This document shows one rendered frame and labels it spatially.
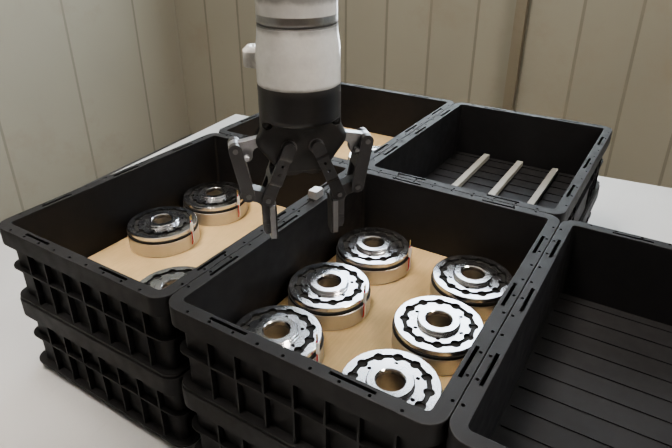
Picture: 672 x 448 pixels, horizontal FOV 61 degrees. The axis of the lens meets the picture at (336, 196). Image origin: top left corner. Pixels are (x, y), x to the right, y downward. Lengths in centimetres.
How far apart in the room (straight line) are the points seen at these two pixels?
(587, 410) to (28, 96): 243
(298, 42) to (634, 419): 49
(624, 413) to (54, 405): 68
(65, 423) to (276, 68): 55
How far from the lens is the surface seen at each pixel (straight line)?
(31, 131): 273
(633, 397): 70
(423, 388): 60
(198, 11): 319
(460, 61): 258
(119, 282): 65
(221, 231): 92
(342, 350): 68
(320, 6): 48
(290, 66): 48
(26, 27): 269
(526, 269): 66
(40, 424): 86
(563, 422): 65
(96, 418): 84
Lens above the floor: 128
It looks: 26 degrees down
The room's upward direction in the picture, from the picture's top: straight up
